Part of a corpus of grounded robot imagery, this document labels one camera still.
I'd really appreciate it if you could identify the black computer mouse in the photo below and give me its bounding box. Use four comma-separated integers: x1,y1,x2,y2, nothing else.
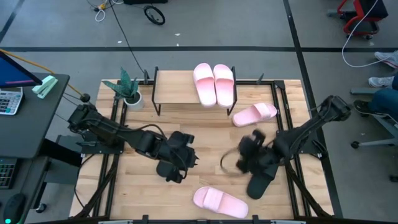
2,193,27,224

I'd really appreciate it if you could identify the black metal table frame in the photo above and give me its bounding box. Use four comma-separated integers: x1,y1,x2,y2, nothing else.
73,70,335,224

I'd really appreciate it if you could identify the person's white pink shoe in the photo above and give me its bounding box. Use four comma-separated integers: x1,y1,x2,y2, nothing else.
374,49,398,70

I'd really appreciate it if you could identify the person's leg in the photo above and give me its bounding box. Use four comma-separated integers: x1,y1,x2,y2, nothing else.
368,73,398,121

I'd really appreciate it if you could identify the white coiled cable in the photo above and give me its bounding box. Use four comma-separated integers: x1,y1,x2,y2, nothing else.
94,7,107,23

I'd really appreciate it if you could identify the wooden shelf with black frame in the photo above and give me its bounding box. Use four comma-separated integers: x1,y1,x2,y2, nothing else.
151,65,239,116

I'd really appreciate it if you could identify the black floor cable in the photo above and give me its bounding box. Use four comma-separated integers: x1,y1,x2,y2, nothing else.
108,0,147,76

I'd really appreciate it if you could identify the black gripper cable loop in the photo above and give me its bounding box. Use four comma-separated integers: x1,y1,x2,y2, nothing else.
220,147,247,177

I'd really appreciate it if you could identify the grey office chair base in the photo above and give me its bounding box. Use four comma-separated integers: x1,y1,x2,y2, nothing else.
350,86,398,149

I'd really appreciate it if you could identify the person's grey white shoe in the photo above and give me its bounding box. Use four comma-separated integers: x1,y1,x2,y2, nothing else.
368,75,396,89

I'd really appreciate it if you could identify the yellow cable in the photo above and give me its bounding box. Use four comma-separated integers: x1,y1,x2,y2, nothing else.
0,48,83,98

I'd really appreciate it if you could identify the black side desk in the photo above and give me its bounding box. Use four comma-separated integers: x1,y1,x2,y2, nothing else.
0,73,71,160

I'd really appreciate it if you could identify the black rubber ring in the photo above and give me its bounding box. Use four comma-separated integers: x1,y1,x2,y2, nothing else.
143,4,167,26

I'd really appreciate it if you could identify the backlit keyboard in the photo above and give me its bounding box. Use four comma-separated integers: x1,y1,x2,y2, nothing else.
0,157,18,190

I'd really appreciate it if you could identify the long white cable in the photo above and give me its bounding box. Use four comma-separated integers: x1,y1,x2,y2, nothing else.
341,0,398,69

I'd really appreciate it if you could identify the green leafy plant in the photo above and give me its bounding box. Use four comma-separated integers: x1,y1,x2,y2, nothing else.
101,67,140,103

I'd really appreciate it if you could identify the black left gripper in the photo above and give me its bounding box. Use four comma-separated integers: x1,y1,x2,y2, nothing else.
160,130,200,184

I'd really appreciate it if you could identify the mint green stapler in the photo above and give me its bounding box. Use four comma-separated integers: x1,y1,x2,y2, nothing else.
32,75,59,100

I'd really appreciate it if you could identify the person's black shoe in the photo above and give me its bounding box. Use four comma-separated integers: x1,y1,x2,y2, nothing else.
353,100,385,119

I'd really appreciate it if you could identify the white plant pot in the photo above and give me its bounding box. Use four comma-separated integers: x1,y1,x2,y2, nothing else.
123,90,146,112

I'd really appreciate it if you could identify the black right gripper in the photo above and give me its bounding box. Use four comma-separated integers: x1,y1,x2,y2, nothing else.
236,129,279,175

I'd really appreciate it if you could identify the computer monitor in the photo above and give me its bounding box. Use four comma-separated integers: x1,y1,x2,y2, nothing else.
0,51,43,90

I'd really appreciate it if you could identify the pink foam slide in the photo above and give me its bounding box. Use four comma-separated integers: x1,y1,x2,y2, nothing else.
192,62,218,108
213,63,235,109
192,185,249,219
232,102,278,128

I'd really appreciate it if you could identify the red and black cart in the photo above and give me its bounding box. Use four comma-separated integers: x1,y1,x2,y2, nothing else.
326,0,389,40

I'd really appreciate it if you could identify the grey desk calculator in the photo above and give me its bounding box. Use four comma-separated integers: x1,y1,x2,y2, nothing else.
0,86,24,116

